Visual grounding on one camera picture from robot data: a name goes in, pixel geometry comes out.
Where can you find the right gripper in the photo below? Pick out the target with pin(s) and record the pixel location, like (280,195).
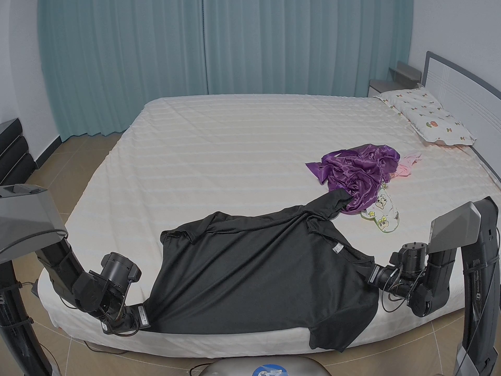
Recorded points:
(381,277)

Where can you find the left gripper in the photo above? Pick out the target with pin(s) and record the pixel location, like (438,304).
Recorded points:
(135,319)

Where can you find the black T-shirt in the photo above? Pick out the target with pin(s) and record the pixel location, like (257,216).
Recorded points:
(254,268)

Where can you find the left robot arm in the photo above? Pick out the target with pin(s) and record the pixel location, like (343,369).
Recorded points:
(58,264)

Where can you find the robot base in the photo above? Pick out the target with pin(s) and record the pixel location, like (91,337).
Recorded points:
(235,368)

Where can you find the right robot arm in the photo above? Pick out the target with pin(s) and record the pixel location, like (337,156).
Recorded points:
(454,225)

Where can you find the bed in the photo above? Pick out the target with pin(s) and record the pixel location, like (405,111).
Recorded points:
(235,151)

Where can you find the white printed garment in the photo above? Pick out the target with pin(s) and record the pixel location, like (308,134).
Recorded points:
(381,210)

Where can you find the purple garment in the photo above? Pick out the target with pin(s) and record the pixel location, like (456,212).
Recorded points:
(352,170)

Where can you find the pink garment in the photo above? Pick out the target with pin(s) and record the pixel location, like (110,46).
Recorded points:
(407,165)

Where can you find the white printed pillow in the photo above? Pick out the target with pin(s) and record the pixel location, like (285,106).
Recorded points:
(426,112)

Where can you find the grey bedside table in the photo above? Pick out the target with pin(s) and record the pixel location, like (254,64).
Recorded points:
(379,85)

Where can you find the black chest of drawers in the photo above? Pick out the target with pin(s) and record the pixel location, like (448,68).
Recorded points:
(15,151)

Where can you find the blue-green curtain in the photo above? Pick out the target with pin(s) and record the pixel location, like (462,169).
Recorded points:
(117,53)
(305,33)

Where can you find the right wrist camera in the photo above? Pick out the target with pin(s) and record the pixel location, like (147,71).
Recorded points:
(397,260)

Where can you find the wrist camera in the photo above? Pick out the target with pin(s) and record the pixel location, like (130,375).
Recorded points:
(134,275)
(397,260)

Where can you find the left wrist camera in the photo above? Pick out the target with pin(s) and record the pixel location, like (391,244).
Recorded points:
(134,275)

